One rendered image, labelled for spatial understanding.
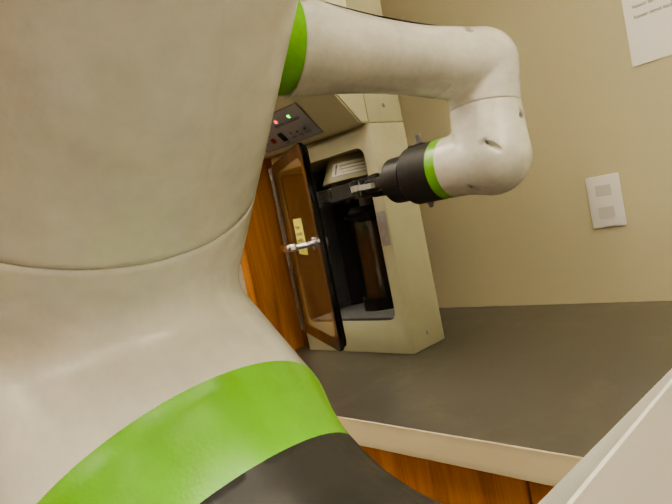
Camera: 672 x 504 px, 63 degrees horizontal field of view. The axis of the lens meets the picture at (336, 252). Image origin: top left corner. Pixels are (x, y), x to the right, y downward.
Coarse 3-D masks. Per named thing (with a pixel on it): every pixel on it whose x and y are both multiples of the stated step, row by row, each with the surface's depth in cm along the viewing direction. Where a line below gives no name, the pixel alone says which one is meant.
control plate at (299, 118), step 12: (288, 108) 110; (300, 108) 108; (276, 120) 114; (288, 120) 113; (300, 120) 111; (312, 120) 110; (276, 132) 118; (288, 132) 116; (300, 132) 115; (312, 132) 113; (276, 144) 121; (288, 144) 120
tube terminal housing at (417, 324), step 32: (352, 0) 108; (384, 96) 112; (352, 128) 111; (384, 128) 111; (320, 160) 120; (384, 160) 110; (416, 224) 115; (384, 256) 111; (416, 256) 114; (416, 288) 113; (384, 320) 114; (416, 320) 112; (384, 352) 116; (416, 352) 111
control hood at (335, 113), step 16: (304, 96) 105; (320, 96) 104; (336, 96) 102; (352, 96) 105; (320, 112) 107; (336, 112) 106; (352, 112) 105; (320, 128) 111; (336, 128) 110; (304, 144) 119
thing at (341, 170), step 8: (360, 152) 118; (336, 160) 120; (344, 160) 118; (352, 160) 118; (360, 160) 117; (328, 168) 122; (336, 168) 119; (344, 168) 118; (352, 168) 117; (360, 168) 117; (328, 176) 121; (336, 176) 118; (344, 176) 117; (352, 176) 116; (360, 176) 116; (328, 184) 121; (344, 184) 132
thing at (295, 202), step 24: (288, 168) 112; (288, 192) 116; (312, 192) 100; (288, 216) 121; (312, 216) 102; (288, 240) 126; (312, 264) 109; (312, 288) 114; (312, 312) 118; (336, 312) 102; (336, 336) 103
